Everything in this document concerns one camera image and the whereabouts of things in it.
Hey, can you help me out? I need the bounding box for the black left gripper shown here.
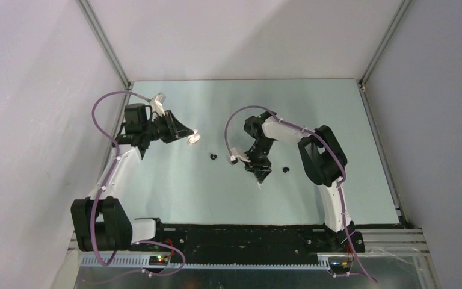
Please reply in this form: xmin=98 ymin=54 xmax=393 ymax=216
xmin=142 ymin=110 xmax=193 ymax=144

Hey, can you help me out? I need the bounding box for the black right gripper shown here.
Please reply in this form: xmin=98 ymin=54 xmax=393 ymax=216
xmin=241 ymin=137 xmax=275 ymax=183

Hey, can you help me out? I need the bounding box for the white earbud charging case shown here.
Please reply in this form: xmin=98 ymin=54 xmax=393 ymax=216
xmin=187 ymin=129 xmax=201 ymax=146

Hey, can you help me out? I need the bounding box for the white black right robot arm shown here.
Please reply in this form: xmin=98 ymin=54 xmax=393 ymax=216
xmin=239 ymin=112 xmax=354 ymax=252

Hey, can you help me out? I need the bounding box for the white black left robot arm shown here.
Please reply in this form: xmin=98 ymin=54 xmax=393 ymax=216
xmin=70 ymin=101 xmax=200 ymax=252

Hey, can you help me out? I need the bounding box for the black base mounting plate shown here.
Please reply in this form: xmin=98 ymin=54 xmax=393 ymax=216
xmin=129 ymin=223 xmax=365 ymax=266

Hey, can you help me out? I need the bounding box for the right controller board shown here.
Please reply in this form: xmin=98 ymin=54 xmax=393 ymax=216
xmin=330 ymin=261 xmax=353 ymax=270

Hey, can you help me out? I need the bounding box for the controller board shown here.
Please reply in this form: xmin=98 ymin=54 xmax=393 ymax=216
xmin=330 ymin=261 xmax=353 ymax=270
xmin=149 ymin=255 xmax=170 ymax=266

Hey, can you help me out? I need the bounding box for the left controller board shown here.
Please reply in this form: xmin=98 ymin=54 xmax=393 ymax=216
xmin=149 ymin=255 xmax=170 ymax=266

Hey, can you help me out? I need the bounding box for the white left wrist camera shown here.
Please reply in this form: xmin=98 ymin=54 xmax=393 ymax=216
xmin=149 ymin=93 xmax=165 ymax=117

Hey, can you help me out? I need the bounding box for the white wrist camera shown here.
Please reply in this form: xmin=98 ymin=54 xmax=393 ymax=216
xmin=227 ymin=147 xmax=251 ymax=165
xmin=149 ymin=93 xmax=165 ymax=117

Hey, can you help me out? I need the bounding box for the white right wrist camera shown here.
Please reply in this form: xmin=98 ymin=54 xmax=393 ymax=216
xmin=227 ymin=147 xmax=251 ymax=165

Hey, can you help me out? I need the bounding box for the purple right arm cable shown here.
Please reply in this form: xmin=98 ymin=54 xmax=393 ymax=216
xmin=224 ymin=105 xmax=378 ymax=284

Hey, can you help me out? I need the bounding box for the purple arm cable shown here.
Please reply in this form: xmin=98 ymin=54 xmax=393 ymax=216
xmin=90 ymin=90 xmax=186 ymax=277
xmin=224 ymin=105 xmax=378 ymax=284

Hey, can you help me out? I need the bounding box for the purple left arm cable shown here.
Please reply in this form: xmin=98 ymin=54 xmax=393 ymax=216
xmin=90 ymin=90 xmax=186 ymax=277

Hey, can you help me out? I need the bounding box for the aluminium frame post left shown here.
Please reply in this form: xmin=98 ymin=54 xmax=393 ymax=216
xmin=76 ymin=0 xmax=131 ymax=89

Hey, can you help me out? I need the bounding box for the aluminium frame post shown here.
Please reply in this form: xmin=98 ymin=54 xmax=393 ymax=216
xmin=358 ymin=0 xmax=413 ymax=92
xmin=76 ymin=0 xmax=131 ymax=89

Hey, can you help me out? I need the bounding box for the aluminium frame post right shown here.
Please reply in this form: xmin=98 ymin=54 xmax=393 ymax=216
xmin=358 ymin=0 xmax=413 ymax=92

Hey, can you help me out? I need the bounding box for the aluminium front rail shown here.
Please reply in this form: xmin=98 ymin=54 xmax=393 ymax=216
xmin=67 ymin=227 xmax=431 ymax=272

